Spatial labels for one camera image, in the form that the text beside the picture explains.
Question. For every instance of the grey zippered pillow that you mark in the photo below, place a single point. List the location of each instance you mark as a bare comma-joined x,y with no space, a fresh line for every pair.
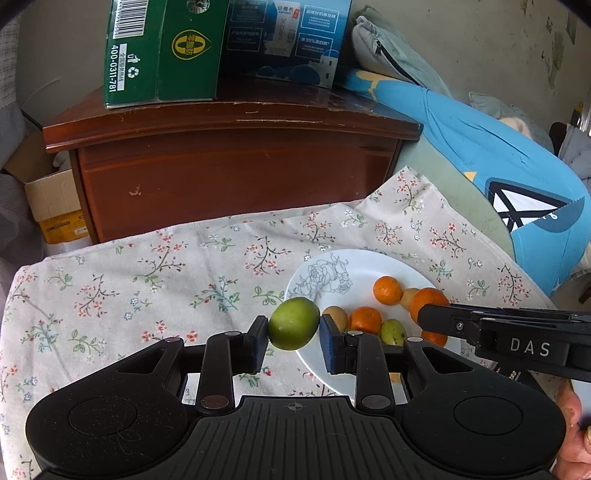
397,46

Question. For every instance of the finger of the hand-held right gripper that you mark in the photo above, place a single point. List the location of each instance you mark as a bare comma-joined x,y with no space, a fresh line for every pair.
480,308
443,323

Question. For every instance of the pale green crumpled cloth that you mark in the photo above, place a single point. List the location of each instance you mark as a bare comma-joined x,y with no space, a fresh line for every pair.
503,115

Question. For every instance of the cardboard box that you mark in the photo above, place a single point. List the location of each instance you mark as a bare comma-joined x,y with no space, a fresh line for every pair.
51,194

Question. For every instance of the brown wooden nightstand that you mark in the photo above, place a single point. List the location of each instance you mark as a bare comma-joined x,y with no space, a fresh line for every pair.
231,184

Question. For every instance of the blue printed quilt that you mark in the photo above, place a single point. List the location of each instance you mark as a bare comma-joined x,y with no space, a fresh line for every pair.
485,147

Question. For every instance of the floral tablecloth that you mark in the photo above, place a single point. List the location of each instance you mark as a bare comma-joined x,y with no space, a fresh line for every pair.
115,286

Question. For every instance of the green jujube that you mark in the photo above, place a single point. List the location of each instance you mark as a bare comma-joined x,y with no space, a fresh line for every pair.
392,332
294,323

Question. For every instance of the white plate with rose drawing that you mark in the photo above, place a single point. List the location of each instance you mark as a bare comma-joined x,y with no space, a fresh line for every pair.
360,272

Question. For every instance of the green carton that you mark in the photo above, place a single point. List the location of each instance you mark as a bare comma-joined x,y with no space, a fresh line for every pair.
184,55

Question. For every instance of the grey checked cloth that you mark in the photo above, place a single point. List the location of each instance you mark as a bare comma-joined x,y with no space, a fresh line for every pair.
14,69

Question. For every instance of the mandarin orange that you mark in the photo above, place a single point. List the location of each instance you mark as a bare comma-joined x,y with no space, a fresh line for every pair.
429,297
365,319
388,290

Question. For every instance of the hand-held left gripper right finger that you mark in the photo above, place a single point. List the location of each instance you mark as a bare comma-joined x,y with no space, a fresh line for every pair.
330,346

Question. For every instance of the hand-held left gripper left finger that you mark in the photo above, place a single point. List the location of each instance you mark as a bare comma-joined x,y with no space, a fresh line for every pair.
259,341

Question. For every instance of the person's right hand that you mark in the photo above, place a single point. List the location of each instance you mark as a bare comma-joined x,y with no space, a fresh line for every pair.
575,443

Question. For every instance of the brown kiwi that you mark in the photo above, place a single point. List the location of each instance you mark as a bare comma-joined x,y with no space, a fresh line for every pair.
337,316

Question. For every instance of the pale green bed sheet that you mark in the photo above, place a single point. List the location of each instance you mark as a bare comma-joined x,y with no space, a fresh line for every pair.
443,184

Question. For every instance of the dark blue carton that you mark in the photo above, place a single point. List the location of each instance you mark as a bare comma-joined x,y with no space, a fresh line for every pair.
286,41

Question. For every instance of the tan longan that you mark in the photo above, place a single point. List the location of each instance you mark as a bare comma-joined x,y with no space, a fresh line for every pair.
408,297

